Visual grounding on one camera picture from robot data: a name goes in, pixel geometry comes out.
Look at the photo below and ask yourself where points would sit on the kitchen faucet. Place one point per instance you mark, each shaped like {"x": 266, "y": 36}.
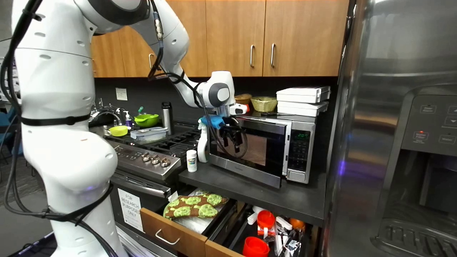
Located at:
{"x": 104, "y": 116}

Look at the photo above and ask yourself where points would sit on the white paper sign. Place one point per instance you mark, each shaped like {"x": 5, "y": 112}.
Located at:
{"x": 131, "y": 209}

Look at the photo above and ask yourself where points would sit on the wooden bowl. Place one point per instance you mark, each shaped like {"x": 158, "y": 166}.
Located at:
{"x": 244, "y": 99}

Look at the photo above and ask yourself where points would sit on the wooden upper cabinets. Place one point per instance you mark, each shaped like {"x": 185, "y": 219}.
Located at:
{"x": 264, "y": 37}

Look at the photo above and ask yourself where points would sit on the red lidded jar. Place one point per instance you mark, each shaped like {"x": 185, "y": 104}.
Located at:
{"x": 266, "y": 223}

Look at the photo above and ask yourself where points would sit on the stainless steel microwave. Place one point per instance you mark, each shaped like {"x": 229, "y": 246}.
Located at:
{"x": 274, "y": 149}

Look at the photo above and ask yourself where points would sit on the wall outlet plate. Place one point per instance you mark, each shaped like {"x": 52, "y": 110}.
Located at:
{"x": 122, "y": 94}

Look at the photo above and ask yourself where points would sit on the green bowl by sink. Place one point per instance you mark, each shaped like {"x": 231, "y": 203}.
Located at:
{"x": 144, "y": 119}

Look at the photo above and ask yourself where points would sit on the green glass bowl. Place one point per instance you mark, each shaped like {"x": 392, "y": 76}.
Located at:
{"x": 264, "y": 103}

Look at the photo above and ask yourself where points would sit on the stainless steel refrigerator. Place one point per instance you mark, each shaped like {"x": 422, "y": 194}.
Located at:
{"x": 392, "y": 186}

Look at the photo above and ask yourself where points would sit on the clear plastic container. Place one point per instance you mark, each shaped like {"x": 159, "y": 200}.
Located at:
{"x": 149, "y": 134}

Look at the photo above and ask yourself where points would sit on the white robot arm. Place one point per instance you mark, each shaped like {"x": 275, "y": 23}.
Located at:
{"x": 51, "y": 49}

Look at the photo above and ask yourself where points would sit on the stainless steel stove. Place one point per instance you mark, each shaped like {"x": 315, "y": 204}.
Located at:
{"x": 148, "y": 174}

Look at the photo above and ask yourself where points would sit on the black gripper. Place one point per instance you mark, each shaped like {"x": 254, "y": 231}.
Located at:
{"x": 232, "y": 133}

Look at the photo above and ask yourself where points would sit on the open wooden drawer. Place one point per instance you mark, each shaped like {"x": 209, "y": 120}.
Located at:
{"x": 194, "y": 236}

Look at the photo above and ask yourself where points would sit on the red cup in drawer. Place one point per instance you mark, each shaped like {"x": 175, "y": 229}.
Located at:
{"x": 255, "y": 247}

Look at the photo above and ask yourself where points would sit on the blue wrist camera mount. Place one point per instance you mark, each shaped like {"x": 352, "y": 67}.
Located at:
{"x": 214, "y": 120}

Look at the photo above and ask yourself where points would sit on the steel thermos bottle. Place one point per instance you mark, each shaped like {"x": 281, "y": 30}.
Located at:
{"x": 167, "y": 109}

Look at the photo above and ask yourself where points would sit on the lower white box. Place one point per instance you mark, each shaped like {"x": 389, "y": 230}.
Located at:
{"x": 302, "y": 109}

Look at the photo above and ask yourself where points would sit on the upper white box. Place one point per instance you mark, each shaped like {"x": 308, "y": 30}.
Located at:
{"x": 305, "y": 94}

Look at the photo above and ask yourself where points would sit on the white box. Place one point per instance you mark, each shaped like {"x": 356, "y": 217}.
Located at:
{"x": 305, "y": 94}
{"x": 302, "y": 109}

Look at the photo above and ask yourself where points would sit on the green patterned oven mitt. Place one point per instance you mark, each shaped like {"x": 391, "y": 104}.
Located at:
{"x": 202, "y": 206}

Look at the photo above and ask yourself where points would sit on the small white bottle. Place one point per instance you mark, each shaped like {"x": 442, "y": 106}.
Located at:
{"x": 192, "y": 160}

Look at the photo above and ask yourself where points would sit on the white spray bottle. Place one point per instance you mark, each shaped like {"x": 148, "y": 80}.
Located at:
{"x": 202, "y": 142}

